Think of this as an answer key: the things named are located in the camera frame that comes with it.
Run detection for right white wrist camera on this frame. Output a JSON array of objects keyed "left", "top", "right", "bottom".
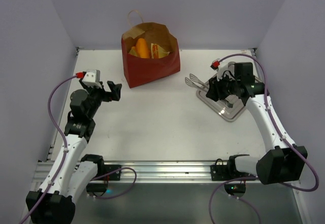
[{"left": 210, "top": 60, "right": 235, "bottom": 79}]

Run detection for metal tongs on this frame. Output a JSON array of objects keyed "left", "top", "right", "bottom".
[{"left": 185, "top": 73, "right": 209, "bottom": 93}]

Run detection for fake triangle sandwich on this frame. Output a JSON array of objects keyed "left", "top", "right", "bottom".
[{"left": 150, "top": 43, "right": 170, "bottom": 59}]

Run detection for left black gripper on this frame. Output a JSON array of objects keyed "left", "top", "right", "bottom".
[{"left": 79, "top": 78, "right": 121, "bottom": 118}]

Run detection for round sliced bread piece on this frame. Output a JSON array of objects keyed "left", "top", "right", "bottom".
[{"left": 129, "top": 46, "right": 139, "bottom": 57}]

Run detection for steel tray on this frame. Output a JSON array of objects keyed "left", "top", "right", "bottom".
[{"left": 197, "top": 62, "right": 265, "bottom": 122}]

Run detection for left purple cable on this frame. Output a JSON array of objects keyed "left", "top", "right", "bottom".
[{"left": 11, "top": 73, "right": 138, "bottom": 224}]

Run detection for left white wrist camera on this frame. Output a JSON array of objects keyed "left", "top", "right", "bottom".
[{"left": 82, "top": 69, "right": 101, "bottom": 88}]

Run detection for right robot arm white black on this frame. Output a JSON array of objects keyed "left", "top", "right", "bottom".
[{"left": 206, "top": 61, "right": 308, "bottom": 184}]

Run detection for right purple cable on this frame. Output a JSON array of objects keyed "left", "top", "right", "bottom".
[{"left": 208, "top": 53, "right": 319, "bottom": 224}]

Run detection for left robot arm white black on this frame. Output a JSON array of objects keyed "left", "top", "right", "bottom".
[{"left": 26, "top": 81, "right": 122, "bottom": 223}]

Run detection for purple cable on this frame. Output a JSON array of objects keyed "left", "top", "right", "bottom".
[
  {"left": 208, "top": 53, "right": 319, "bottom": 224},
  {"left": 11, "top": 73, "right": 138, "bottom": 224}
]

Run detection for long orange bread roll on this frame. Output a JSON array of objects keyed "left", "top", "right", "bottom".
[{"left": 136, "top": 38, "right": 150, "bottom": 58}]

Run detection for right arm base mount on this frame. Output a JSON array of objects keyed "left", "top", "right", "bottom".
[{"left": 210, "top": 155, "right": 254, "bottom": 197}]

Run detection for red brown paper bag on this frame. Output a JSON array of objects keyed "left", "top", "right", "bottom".
[{"left": 121, "top": 10, "right": 181, "bottom": 88}]

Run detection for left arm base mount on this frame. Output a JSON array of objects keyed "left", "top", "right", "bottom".
[{"left": 86, "top": 164, "right": 121, "bottom": 196}]

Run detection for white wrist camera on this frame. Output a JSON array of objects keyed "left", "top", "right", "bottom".
[
  {"left": 82, "top": 69, "right": 101, "bottom": 88},
  {"left": 210, "top": 60, "right": 235, "bottom": 79}
]

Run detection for aluminium front rail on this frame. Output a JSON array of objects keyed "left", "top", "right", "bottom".
[{"left": 32, "top": 160, "right": 232, "bottom": 184}]

